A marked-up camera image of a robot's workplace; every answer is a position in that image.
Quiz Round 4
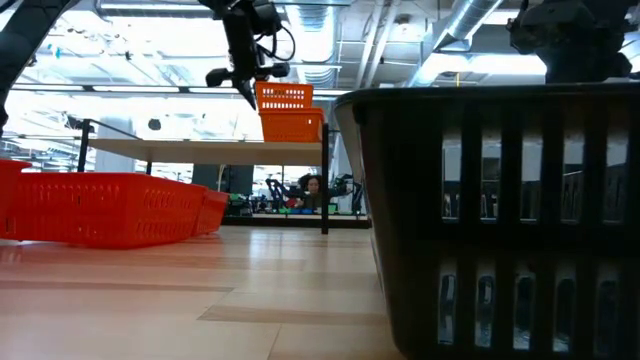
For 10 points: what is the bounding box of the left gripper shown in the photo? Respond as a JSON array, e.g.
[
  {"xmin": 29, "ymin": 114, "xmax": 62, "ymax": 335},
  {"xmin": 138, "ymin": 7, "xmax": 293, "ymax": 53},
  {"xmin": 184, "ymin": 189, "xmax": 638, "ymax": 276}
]
[{"xmin": 198, "ymin": 0, "xmax": 292, "ymax": 111}]

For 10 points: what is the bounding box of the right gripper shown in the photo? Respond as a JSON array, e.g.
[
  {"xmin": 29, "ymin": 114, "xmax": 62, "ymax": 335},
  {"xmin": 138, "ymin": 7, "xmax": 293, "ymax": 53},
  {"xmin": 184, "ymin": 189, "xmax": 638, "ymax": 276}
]
[{"xmin": 506, "ymin": 0, "xmax": 637, "ymax": 85}]

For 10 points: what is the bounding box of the black plastic basket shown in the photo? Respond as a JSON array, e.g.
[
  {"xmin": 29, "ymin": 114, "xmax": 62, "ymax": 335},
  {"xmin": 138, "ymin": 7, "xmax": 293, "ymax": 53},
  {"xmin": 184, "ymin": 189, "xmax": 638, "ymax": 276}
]
[{"xmin": 333, "ymin": 83, "xmax": 640, "ymax": 360}]

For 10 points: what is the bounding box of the wooden shelf with black legs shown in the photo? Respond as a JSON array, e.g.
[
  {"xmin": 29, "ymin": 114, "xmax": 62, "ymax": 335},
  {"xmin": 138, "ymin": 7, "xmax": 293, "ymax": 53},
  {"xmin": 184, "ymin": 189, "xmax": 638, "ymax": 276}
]
[{"xmin": 74, "ymin": 117, "xmax": 331, "ymax": 236}]

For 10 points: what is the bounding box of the black background panel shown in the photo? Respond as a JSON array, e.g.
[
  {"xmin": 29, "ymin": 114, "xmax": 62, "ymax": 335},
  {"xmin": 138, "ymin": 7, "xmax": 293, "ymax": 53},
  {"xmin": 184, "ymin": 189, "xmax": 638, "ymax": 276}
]
[{"xmin": 192, "ymin": 164, "xmax": 255, "ymax": 197}]

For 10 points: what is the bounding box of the person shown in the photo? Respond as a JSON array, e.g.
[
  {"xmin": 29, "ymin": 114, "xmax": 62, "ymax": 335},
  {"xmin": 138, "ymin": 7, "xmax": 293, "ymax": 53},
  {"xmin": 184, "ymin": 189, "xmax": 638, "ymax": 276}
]
[{"xmin": 297, "ymin": 173, "xmax": 326, "ymax": 211}]

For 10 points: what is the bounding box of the black camera cable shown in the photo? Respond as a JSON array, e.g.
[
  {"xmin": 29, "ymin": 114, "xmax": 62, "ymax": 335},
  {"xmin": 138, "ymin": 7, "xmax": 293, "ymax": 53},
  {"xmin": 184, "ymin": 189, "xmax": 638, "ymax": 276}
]
[{"xmin": 259, "ymin": 23, "xmax": 297, "ymax": 63}]

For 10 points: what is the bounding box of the silver ribbed air duct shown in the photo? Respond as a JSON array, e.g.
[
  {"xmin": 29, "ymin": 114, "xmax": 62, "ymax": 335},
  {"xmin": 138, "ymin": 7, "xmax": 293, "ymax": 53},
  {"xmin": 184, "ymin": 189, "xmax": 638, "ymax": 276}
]
[{"xmin": 285, "ymin": 0, "xmax": 342, "ymax": 90}]

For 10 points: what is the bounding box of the silver slanted air duct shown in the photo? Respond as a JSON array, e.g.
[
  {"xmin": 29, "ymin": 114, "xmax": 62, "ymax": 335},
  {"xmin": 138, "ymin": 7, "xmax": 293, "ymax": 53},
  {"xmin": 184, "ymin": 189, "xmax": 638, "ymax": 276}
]
[{"xmin": 407, "ymin": 0, "xmax": 505, "ymax": 87}]

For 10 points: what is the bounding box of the black aluminium table frame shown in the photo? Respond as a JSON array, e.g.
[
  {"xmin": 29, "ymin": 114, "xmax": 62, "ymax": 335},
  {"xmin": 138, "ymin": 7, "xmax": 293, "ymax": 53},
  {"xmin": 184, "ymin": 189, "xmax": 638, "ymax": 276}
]
[{"xmin": 219, "ymin": 214, "xmax": 374, "ymax": 230}]

